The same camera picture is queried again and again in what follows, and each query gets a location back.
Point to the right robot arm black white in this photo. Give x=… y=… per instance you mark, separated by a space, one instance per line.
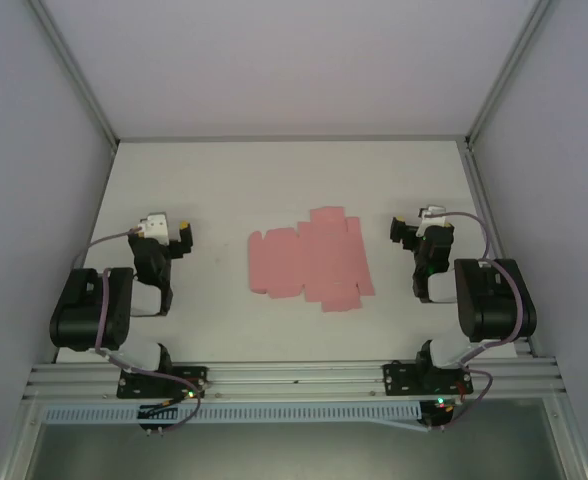
x=494 y=305

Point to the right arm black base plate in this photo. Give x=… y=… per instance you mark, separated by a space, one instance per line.
x=399 y=377

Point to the aluminium frame post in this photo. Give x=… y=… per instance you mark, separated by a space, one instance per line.
x=74 y=70
x=511 y=70

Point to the aluminium side rail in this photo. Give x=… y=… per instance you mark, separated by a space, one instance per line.
x=494 y=240

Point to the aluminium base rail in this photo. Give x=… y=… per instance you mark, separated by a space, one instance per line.
x=294 y=374

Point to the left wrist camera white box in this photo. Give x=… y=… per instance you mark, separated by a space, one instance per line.
x=155 y=227

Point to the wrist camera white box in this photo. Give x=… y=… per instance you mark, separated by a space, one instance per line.
x=433 y=215
x=155 y=227

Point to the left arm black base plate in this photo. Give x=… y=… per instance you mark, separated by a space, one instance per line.
x=174 y=382

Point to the pink paper box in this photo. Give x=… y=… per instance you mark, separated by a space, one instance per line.
x=309 y=257

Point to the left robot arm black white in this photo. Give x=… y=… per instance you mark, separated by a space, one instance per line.
x=89 y=310

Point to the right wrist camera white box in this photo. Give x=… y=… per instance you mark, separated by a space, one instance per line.
x=433 y=215

